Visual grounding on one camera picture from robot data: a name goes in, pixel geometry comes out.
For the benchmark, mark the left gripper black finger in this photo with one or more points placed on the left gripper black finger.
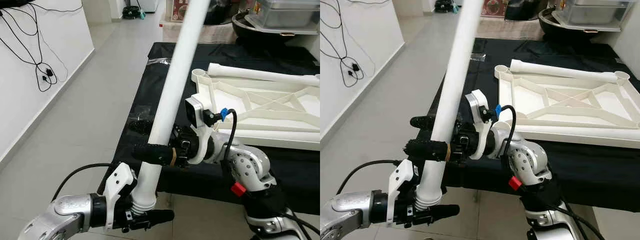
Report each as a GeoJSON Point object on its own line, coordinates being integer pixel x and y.
{"type": "Point", "coordinates": [442, 212]}
{"type": "Point", "coordinates": [159, 217]}

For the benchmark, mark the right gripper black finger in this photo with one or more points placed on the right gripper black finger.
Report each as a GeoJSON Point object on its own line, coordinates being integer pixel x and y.
{"type": "Point", "coordinates": [140, 127]}
{"type": "Point", "coordinates": [155, 156]}
{"type": "Point", "coordinates": [425, 151]}
{"type": "Point", "coordinates": [422, 122]}

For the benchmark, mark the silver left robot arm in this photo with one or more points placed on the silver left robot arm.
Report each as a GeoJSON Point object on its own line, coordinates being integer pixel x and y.
{"type": "Point", "coordinates": [60, 210]}
{"type": "Point", "coordinates": [350, 205]}

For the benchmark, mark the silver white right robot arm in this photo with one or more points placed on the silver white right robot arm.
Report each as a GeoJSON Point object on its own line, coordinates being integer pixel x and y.
{"type": "Point", "coordinates": [530, 160]}
{"type": "Point", "coordinates": [250, 167]}

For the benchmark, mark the white plastic children table top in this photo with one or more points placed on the white plastic children table top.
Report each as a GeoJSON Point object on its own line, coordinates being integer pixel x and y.
{"type": "Point", "coordinates": [280, 102]}
{"type": "Point", "coordinates": [590, 100]}

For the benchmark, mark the clear plastic film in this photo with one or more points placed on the clear plastic film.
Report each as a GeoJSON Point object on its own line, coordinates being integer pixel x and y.
{"type": "Point", "coordinates": [477, 56]}
{"type": "Point", "coordinates": [160, 61]}

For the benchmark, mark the black plug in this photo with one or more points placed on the black plug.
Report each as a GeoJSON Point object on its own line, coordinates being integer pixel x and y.
{"type": "Point", "coordinates": [48, 72]}
{"type": "Point", "coordinates": [356, 68]}

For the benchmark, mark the black cloth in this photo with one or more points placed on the black cloth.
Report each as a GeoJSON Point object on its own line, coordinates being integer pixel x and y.
{"type": "Point", "coordinates": [280, 175]}
{"type": "Point", "coordinates": [590, 170]}

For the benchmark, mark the beige patterned cloth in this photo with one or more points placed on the beige patterned cloth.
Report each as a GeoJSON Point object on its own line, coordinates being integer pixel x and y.
{"type": "Point", "coordinates": [512, 29]}
{"type": "Point", "coordinates": [200, 34]}

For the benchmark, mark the black coiled floor item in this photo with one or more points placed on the black coiled floor item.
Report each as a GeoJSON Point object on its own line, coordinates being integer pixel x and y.
{"type": "Point", "coordinates": [132, 12]}
{"type": "Point", "coordinates": [445, 6]}

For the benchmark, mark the red printed food box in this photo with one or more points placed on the red printed food box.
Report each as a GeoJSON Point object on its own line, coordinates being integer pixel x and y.
{"type": "Point", "coordinates": [180, 10]}
{"type": "Point", "coordinates": [492, 7]}

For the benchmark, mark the black plastic bag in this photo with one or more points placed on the black plastic bag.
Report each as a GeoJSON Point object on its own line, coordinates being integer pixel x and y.
{"type": "Point", "coordinates": [220, 11]}
{"type": "Point", "coordinates": [521, 10]}

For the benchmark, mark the clear plastic storage container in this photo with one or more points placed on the clear plastic storage container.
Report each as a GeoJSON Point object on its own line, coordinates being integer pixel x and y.
{"type": "Point", "coordinates": [595, 15]}
{"type": "Point", "coordinates": [285, 17]}

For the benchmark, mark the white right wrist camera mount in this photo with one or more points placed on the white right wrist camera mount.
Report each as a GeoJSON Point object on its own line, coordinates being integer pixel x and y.
{"type": "Point", "coordinates": [475, 102]}
{"type": "Point", "coordinates": [194, 111]}

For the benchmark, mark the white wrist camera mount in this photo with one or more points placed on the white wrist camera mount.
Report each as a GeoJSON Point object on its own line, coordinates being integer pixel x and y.
{"type": "Point", "coordinates": [194, 111]}
{"type": "Point", "coordinates": [117, 185]}
{"type": "Point", "coordinates": [401, 180]}
{"type": "Point", "coordinates": [475, 102]}

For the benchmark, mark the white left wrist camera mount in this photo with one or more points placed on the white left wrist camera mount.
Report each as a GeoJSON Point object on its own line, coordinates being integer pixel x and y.
{"type": "Point", "coordinates": [117, 185]}
{"type": "Point", "coordinates": [401, 180]}

